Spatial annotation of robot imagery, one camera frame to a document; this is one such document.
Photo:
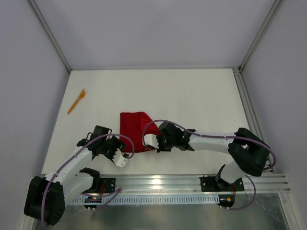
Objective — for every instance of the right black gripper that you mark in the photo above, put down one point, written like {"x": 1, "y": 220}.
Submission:
{"x": 160, "y": 143}

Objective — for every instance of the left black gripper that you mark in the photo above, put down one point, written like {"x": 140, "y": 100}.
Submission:
{"x": 111, "y": 151}

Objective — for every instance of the left aluminium frame post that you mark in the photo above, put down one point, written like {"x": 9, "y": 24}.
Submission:
{"x": 49, "y": 34}

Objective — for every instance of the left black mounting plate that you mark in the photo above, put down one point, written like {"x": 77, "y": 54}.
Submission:
{"x": 107, "y": 185}

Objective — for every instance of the aluminium frame post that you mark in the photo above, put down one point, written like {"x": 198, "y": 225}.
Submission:
{"x": 49, "y": 34}
{"x": 268, "y": 19}

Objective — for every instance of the right aluminium frame post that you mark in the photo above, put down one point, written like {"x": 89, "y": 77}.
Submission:
{"x": 268, "y": 19}

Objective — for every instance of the white slotted cable duct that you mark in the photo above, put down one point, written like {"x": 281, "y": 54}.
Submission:
{"x": 147, "y": 200}

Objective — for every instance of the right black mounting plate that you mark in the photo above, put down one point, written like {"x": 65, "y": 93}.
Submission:
{"x": 212, "y": 184}

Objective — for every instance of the orange plastic fork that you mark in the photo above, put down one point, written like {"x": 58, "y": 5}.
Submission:
{"x": 81, "y": 96}

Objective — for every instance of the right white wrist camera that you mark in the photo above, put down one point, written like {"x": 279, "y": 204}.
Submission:
{"x": 151, "y": 141}

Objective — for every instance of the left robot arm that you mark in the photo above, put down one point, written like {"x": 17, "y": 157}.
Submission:
{"x": 48, "y": 195}

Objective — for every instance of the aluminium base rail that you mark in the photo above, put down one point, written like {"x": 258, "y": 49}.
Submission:
{"x": 191, "y": 184}

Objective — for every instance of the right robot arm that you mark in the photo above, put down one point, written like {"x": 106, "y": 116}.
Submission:
{"x": 249, "y": 153}

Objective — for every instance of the red cloth napkin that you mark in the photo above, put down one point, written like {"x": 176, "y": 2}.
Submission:
{"x": 132, "y": 125}

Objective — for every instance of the black mounting plate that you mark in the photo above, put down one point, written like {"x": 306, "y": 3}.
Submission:
{"x": 212, "y": 184}
{"x": 107, "y": 185}

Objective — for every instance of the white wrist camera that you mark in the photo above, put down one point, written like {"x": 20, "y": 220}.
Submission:
{"x": 119, "y": 160}
{"x": 151, "y": 141}

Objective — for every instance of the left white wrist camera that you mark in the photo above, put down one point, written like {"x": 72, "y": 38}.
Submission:
{"x": 119, "y": 160}

